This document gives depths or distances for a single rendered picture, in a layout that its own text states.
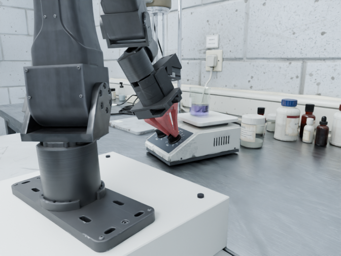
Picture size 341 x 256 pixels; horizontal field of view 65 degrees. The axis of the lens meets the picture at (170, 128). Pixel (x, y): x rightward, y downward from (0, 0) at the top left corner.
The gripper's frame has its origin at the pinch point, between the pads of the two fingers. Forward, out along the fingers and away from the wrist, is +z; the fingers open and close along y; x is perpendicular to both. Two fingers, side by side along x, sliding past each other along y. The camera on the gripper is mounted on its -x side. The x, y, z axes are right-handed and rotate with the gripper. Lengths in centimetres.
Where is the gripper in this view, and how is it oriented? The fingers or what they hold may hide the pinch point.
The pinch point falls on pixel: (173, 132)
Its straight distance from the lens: 60.5
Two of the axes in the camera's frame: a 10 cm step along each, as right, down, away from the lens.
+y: -7.7, 0.7, 6.4
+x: -4.7, 6.1, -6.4
